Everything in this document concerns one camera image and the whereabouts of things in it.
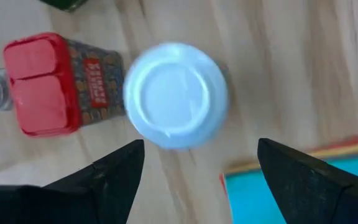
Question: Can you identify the teal cloth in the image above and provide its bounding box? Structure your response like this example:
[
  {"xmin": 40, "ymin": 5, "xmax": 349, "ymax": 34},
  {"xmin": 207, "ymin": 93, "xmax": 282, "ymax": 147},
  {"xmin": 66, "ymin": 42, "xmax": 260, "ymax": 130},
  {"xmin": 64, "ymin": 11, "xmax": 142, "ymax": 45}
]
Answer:
[{"xmin": 224, "ymin": 151, "xmax": 358, "ymax": 224}]

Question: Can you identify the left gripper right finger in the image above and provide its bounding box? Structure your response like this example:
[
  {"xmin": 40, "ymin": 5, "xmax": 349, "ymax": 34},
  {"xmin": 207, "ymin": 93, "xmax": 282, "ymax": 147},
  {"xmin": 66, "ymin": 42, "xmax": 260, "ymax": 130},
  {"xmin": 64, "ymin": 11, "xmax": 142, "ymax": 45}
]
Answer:
[{"xmin": 257, "ymin": 138, "xmax": 358, "ymax": 224}]

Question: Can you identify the white-lid bagel seasoning jar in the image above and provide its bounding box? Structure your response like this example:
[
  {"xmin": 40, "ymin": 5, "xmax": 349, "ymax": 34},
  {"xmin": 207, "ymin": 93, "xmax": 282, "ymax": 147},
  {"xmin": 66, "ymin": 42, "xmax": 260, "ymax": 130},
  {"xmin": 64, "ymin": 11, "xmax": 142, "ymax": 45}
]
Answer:
[{"xmin": 122, "ymin": 42, "xmax": 231, "ymax": 151}]

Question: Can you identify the red-lid paprika tin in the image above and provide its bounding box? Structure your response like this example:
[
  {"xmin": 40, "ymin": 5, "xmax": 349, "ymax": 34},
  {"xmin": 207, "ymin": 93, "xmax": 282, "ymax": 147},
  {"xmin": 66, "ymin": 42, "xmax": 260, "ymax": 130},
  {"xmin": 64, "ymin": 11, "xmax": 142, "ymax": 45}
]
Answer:
[{"xmin": 3, "ymin": 32, "xmax": 127, "ymax": 138}]

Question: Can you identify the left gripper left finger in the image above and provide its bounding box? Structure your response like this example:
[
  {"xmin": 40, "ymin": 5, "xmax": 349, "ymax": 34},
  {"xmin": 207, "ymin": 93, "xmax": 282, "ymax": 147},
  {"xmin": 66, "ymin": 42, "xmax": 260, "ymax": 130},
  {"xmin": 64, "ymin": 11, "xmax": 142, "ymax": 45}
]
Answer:
[{"xmin": 0, "ymin": 139, "xmax": 145, "ymax": 224}]

